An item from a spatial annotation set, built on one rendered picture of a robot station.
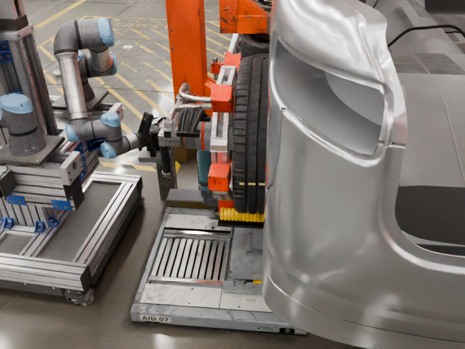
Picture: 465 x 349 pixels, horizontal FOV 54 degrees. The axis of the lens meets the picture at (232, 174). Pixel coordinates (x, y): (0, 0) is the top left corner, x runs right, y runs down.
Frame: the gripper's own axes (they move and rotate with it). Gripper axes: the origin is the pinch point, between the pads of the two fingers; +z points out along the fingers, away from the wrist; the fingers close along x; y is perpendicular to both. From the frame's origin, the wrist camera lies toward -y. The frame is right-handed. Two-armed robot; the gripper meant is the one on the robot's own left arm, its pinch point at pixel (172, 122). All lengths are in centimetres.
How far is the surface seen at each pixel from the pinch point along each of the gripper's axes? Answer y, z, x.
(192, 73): -10.3, 26.3, -20.2
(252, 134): -19, -2, 58
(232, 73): -29.1, 12.2, 28.6
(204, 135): -5.2, -1.7, 27.0
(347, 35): -76, -37, 117
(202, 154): 13.4, 5.6, 14.4
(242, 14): 14, 173, -150
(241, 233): 60, 19, 28
